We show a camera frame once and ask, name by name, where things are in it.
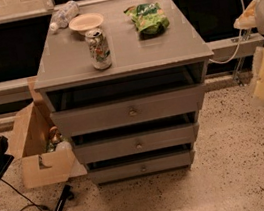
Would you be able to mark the grey bottom drawer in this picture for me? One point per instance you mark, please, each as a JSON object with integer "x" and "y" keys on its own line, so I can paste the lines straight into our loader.
{"x": 141, "y": 167}

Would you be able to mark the brown bottle in box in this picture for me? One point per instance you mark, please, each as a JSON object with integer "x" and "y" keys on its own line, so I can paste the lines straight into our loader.
{"x": 54, "y": 135}

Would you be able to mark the grey drawer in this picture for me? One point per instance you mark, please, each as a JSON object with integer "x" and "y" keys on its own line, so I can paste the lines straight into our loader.
{"x": 141, "y": 167}
{"x": 77, "y": 121}
{"x": 137, "y": 143}

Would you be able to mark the green chip bag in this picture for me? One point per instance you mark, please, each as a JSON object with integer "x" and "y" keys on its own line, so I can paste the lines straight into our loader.
{"x": 149, "y": 18}

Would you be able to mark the cardboard box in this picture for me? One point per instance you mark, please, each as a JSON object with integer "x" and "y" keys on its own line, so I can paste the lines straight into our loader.
{"x": 29, "y": 141}

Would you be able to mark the grey top drawer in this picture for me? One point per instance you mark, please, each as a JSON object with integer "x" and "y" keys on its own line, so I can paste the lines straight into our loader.
{"x": 77, "y": 121}

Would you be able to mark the crumpled soda can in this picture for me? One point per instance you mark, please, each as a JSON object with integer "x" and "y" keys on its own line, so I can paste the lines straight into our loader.
{"x": 99, "y": 50}

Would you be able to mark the grey middle drawer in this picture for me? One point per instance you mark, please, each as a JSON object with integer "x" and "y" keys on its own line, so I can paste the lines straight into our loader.
{"x": 137, "y": 143}

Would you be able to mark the metal railing post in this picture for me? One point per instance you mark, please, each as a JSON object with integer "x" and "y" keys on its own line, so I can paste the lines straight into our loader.
{"x": 244, "y": 36}

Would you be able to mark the grey drawer cabinet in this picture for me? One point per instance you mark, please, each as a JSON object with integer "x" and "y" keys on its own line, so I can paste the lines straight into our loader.
{"x": 176, "y": 59}

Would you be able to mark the clear plastic water bottle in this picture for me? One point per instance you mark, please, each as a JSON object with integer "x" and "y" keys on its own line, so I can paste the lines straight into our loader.
{"x": 62, "y": 17}

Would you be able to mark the white paper bowl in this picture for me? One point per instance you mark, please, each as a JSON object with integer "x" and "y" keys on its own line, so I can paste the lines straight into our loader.
{"x": 85, "y": 22}

